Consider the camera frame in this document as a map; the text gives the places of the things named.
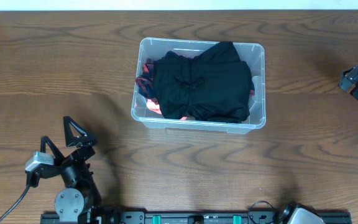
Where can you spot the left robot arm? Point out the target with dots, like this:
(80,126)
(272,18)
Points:
(80,200)

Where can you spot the black mounting rail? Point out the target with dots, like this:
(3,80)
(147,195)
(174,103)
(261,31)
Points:
(182,218)

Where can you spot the pink garment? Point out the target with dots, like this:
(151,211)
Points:
(154,107)

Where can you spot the large black garment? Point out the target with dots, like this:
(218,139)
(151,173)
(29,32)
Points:
(220,56)

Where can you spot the clear plastic storage container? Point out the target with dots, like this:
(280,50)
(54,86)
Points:
(155,48)

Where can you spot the red plaid flannel shirt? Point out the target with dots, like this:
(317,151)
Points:
(146,79)

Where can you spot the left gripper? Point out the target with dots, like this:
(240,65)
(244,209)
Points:
(81,155)

